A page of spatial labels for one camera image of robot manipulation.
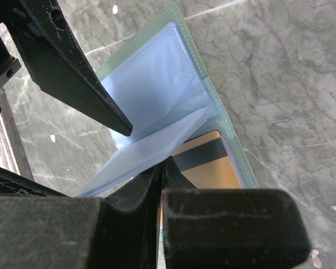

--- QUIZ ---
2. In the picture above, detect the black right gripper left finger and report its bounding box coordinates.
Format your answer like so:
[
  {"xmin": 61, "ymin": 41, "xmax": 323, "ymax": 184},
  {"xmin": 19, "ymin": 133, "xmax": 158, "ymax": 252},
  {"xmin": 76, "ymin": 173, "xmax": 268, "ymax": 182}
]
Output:
[{"xmin": 0, "ymin": 165, "xmax": 161, "ymax": 268}]

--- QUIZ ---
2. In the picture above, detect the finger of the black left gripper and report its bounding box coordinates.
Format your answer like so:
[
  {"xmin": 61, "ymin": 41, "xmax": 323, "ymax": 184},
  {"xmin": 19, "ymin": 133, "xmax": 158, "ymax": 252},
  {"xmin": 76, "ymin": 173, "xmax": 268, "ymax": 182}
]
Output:
[{"xmin": 8, "ymin": 1, "xmax": 133, "ymax": 136}]

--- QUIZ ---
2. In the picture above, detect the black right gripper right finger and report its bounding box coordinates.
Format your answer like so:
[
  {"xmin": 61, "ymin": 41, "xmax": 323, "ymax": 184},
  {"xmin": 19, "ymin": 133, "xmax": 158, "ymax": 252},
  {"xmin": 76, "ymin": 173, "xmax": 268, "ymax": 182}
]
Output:
[{"xmin": 162, "ymin": 157, "xmax": 311, "ymax": 268}]

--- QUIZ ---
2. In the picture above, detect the gold credit card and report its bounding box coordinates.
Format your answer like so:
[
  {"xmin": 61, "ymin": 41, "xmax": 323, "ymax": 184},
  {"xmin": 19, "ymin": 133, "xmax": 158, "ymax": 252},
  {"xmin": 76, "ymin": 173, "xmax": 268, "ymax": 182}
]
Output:
[{"xmin": 173, "ymin": 130, "xmax": 242, "ymax": 189}]

